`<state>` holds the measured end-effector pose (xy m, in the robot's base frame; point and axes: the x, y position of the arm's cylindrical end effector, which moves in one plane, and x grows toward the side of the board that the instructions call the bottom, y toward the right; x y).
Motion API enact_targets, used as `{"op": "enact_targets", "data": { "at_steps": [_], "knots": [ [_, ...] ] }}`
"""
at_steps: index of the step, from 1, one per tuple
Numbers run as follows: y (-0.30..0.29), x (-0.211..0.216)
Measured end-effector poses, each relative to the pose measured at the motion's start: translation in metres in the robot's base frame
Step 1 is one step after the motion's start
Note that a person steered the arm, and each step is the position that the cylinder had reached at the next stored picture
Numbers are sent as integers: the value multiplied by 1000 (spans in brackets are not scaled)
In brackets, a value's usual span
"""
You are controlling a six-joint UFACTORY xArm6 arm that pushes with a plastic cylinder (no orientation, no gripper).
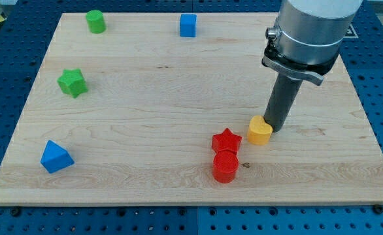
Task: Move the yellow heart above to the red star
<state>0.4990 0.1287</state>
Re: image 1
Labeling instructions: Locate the yellow heart block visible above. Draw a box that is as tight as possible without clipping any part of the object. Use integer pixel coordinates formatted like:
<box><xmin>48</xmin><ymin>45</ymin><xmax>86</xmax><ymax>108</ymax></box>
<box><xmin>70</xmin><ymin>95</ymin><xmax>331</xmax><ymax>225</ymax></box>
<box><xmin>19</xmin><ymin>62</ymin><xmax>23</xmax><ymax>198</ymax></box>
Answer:
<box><xmin>247</xmin><ymin>116</ymin><xmax>273</xmax><ymax>146</ymax></box>

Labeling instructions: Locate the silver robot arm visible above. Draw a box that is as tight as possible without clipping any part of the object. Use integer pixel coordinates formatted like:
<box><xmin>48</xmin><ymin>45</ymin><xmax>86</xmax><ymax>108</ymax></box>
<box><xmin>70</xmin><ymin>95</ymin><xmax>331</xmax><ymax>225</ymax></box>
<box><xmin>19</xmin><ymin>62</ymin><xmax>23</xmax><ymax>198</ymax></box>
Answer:
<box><xmin>261</xmin><ymin>0</ymin><xmax>362</xmax><ymax>86</ymax></box>

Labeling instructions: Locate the red star block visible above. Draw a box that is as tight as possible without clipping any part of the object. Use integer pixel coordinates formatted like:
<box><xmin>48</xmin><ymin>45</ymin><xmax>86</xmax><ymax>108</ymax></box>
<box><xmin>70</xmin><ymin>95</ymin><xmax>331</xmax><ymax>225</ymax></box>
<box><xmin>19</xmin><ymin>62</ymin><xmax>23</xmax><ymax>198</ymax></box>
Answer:
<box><xmin>211</xmin><ymin>128</ymin><xmax>242</xmax><ymax>153</ymax></box>

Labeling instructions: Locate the green star block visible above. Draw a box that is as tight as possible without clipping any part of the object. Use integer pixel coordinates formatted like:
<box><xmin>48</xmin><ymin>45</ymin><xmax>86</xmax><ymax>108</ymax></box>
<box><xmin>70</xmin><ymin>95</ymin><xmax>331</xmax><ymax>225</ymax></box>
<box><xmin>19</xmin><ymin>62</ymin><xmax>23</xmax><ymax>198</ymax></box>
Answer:
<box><xmin>57</xmin><ymin>69</ymin><xmax>88</xmax><ymax>99</ymax></box>

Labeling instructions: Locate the red cylinder block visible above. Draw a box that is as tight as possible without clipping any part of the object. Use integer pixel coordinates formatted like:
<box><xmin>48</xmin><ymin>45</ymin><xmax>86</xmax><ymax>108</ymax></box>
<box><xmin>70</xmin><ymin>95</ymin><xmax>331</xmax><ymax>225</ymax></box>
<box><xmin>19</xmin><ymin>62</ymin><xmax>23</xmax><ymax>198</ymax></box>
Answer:
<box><xmin>212</xmin><ymin>150</ymin><xmax>239</xmax><ymax>183</ymax></box>

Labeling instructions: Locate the light wooden board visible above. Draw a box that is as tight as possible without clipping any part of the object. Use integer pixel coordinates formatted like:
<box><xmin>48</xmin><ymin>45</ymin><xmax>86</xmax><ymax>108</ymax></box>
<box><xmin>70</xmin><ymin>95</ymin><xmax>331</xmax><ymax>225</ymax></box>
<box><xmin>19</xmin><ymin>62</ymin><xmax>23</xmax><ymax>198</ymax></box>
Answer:
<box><xmin>0</xmin><ymin>13</ymin><xmax>383</xmax><ymax>206</ymax></box>

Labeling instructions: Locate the blue cube block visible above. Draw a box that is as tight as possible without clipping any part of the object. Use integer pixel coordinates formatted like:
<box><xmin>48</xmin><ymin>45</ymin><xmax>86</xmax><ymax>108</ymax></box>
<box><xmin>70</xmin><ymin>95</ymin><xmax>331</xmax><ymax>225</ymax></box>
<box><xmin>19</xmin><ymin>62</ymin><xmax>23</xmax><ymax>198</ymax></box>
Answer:
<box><xmin>180</xmin><ymin>14</ymin><xmax>197</xmax><ymax>37</ymax></box>

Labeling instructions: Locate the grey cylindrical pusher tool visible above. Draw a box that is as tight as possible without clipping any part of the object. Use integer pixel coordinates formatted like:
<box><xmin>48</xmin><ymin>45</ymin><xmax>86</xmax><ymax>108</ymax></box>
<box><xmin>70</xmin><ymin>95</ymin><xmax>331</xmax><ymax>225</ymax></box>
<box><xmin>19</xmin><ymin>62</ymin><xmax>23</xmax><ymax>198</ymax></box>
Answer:
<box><xmin>264</xmin><ymin>73</ymin><xmax>302</xmax><ymax>133</ymax></box>

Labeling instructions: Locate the green cylinder block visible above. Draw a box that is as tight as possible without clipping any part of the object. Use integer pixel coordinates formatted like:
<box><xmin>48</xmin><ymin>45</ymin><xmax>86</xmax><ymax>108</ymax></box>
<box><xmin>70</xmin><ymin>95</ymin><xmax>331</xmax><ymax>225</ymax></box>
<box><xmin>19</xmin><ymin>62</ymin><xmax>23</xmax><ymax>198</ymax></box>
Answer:
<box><xmin>86</xmin><ymin>10</ymin><xmax>107</xmax><ymax>34</ymax></box>

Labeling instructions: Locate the blue triangle block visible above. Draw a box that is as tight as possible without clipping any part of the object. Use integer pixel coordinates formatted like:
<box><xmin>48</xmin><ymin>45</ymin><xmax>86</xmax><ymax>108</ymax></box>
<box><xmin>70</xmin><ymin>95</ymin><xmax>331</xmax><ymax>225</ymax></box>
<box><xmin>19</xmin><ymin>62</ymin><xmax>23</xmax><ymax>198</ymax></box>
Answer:
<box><xmin>40</xmin><ymin>140</ymin><xmax>75</xmax><ymax>174</ymax></box>

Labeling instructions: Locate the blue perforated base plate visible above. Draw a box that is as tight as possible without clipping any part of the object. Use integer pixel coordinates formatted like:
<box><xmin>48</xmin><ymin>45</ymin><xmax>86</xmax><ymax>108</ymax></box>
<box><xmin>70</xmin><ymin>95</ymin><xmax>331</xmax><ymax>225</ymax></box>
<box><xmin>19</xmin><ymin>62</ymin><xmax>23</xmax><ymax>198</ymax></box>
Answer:
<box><xmin>0</xmin><ymin>0</ymin><xmax>383</xmax><ymax>234</ymax></box>

